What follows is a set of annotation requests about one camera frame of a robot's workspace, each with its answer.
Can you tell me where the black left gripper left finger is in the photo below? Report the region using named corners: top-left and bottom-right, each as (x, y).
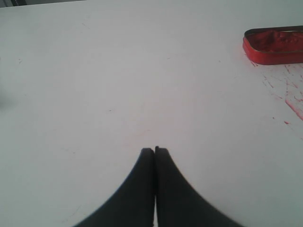
top-left (76, 148), bottom-right (155, 227)

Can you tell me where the red ink paste tin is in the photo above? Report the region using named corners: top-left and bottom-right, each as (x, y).
top-left (242, 26), bottom-right (303, 65)

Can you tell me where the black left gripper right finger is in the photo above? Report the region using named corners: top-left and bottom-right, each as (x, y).
top-left (155, 147), bottom-right (241, 227)

